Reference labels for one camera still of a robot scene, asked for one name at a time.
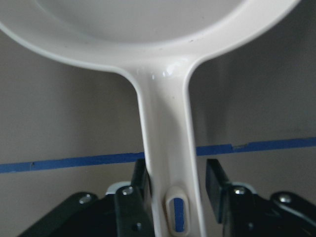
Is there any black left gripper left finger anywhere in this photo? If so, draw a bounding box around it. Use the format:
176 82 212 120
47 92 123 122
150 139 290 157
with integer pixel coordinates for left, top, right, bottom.
114 159 155 237

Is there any beige plastic dustpan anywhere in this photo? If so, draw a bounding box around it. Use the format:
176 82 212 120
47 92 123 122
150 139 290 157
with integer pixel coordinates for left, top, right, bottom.
0 0 298 237

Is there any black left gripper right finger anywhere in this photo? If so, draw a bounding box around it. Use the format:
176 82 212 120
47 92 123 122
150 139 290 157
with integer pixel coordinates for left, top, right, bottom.
205 159 255 237

